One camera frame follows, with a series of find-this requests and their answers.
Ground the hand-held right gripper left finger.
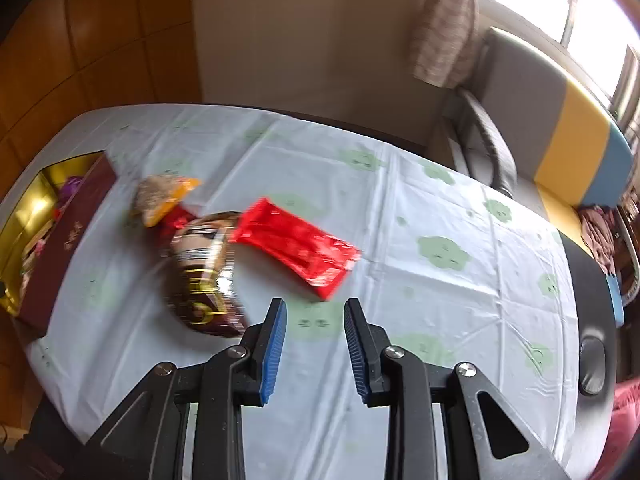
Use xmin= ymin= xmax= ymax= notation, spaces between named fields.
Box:
xmin=85 ymin=297 xmax=288 ymax=480

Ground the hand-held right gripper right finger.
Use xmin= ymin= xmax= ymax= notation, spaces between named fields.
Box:
xmin=344 ymin=298 xmax=566 ymax=480

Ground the large brown snack bag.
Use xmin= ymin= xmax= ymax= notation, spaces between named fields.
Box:
xmin=165 ymin=211 xmax=249 ymax=338

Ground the large red snack packet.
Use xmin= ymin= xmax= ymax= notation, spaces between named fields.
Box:
xmin=231 ymin=197 xmax=363 ymax=302

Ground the small shiny red snack packet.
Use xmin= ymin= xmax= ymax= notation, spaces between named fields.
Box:
xmin=159 ymin=210 xmax=193 ymax=246

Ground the tan yellow snack packet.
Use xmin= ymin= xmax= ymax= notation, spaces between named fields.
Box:
xmin=131 ymin=175 xmax=202 ymax=228

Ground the dark red gold-lined tin box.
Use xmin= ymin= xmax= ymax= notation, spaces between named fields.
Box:
xmin=0 ymin=152 xmax=118 ymax=338

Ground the purple snack packet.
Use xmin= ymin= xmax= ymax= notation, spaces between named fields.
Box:
xmin=61 ymin=175 xmax=87 ymax=202

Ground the black chair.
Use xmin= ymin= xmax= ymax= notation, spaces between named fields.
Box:
xmin=555 ymin=230 xmax=617 ymax=411

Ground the grey sofa armrest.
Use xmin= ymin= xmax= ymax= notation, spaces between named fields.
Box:
xmin=457 ymin=89 xmax=518 ymax=196

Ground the pink cloth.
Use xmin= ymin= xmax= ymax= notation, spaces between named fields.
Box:
xmin=580 ymin=207 xmax=623 ymax=276

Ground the grey yellow blue sofa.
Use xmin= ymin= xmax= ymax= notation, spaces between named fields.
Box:
xmin=450 ymin=27 xmax=635 ymax=211

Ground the pink checked curtain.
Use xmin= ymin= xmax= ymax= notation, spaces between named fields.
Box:
xmin=410 ymin=0 xmax=481 ymax=88

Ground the wooden wardrobe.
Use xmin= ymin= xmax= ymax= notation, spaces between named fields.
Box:
xmin=0 ymin=0 xmax=203 ymax=196

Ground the window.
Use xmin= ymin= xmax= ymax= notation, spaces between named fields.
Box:
xmin=480 ymin=0 xmax=640 ymax=111

